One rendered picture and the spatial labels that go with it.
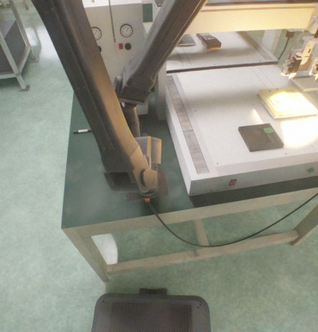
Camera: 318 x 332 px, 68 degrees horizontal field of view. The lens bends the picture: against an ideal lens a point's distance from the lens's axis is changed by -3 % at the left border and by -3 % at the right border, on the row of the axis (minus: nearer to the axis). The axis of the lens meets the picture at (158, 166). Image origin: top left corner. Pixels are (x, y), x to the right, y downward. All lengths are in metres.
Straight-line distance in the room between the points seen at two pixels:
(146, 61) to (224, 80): 0.76
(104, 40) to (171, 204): 0.63
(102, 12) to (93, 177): 0.57
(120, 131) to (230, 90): 0.82
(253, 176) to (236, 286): 0.85
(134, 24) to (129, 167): 0.63
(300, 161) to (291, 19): 0.52
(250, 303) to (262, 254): 0.30
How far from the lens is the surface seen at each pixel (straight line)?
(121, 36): 0.97
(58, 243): 1.71
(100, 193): 0.89
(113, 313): 1.25
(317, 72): 1.11
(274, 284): 1.65
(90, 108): 0.40
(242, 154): 0.88
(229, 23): 0.99
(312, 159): 0.98
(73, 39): 0.39
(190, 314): 1.23
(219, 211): 0.92
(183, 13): 0.44
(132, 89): 0.60
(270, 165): 0.89
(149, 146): 0.52
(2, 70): 3.11
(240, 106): 1.09
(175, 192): 0.87
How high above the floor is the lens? 1.48
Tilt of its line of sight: 51 degrees down
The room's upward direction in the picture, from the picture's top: 1 degrees counter-clockwise
